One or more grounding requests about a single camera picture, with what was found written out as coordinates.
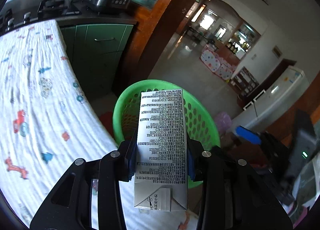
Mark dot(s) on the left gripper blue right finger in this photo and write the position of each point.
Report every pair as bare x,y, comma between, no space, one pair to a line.
191,153

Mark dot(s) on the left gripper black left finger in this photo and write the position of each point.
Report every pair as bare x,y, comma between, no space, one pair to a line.
130,157

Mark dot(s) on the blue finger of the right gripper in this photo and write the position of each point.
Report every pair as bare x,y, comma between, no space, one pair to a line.
248,135

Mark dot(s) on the white milk carton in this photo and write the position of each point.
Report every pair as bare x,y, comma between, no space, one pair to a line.
161,176

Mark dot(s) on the green kitchen cabinet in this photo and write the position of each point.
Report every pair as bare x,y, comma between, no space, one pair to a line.
95,51

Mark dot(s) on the green plastic basket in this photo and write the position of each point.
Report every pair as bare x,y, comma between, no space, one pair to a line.
198,122

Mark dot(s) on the pink plastic bag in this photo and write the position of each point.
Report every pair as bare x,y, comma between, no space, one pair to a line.
223,122

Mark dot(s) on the wooden shelf rack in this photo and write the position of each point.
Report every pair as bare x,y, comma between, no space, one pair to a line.
244,83

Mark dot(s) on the white refrigerator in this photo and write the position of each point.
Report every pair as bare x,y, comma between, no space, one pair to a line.
271,104

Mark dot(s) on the polka dot play tent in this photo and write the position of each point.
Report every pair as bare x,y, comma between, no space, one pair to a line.
217,65

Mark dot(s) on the printed white tablecloth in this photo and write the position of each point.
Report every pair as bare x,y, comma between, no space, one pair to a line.
46,124

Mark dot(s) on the black gas stove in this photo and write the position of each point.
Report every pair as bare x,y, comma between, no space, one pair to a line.
47,9

